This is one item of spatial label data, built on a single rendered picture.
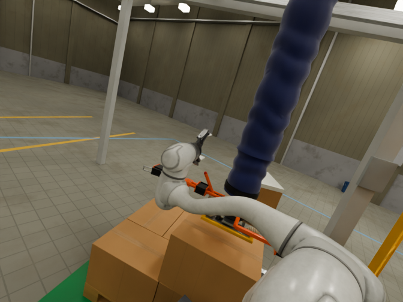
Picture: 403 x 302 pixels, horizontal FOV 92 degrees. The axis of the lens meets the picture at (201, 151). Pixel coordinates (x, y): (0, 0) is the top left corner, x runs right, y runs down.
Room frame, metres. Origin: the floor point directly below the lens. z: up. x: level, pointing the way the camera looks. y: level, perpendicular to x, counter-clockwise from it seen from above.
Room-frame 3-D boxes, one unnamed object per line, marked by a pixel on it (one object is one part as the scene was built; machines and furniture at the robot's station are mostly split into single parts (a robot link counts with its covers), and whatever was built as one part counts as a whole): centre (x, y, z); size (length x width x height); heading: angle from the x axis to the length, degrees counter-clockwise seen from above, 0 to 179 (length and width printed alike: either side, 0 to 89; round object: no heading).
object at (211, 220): (1.09, -0.29, 1.13); 0.34 x 0.10 x 0.05; 74
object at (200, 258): (1.19, -0.31, 0.74); 0.60 x 0.40 x 0.40; 73
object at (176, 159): (0.73, 0.08, 1.57); 0.16 x 0.11 x 0.13; 164
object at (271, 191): (2.69, -0.95, 0.82); 0.60 x 0.40 x 0.40; 6
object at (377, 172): (1.81, -1.62, 1.62); 0.20 x 0.05 x 0.30; 76
